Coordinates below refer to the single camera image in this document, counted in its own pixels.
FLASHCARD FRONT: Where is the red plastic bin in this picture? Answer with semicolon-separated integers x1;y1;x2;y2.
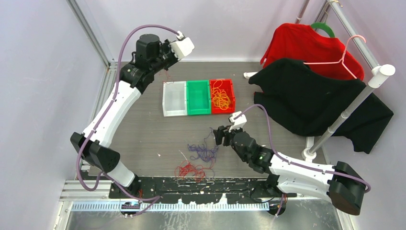
209;79;236;114

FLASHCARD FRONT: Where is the yellow cable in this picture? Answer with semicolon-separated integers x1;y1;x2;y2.
211;80;232;110

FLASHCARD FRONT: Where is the green plastic bin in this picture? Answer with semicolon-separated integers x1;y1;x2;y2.
186;80;211;115

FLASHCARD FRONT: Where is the white plastic bin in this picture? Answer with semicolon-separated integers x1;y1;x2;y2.
162;81;187;117

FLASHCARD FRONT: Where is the coloured cable pile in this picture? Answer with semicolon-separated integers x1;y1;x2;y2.
174;160;216;183

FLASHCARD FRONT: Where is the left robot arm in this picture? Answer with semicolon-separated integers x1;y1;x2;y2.
70;34;194;198

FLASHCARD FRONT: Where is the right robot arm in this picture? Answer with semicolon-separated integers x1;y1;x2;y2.
213;126;369;216

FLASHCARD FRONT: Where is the black shirt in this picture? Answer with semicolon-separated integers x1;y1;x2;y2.
248;58;394;154

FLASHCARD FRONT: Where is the red shirt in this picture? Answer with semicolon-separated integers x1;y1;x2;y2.
260;23;364;81

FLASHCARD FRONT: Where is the pink hanger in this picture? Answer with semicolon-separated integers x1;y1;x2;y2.
304;34;366;79

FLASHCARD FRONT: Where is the green hanger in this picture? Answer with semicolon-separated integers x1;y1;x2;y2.
310;22;335;38

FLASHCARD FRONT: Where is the white clothes rack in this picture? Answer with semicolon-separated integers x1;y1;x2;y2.
243;0;396;195

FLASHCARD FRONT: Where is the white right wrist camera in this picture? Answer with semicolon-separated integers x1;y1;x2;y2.
229;111;247;132

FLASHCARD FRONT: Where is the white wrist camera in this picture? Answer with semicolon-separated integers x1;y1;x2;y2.
229;111;247;132
169;31;195;60

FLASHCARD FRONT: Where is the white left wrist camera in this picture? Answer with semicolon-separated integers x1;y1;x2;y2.
169;31;195;60

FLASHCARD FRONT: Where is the purple cable bundle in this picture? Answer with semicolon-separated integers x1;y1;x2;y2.
187;127;219;166

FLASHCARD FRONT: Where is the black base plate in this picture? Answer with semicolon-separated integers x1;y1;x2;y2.
109;176;298;205

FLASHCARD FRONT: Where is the aluminium frame rail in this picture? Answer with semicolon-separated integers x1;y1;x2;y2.
67;0;117;118

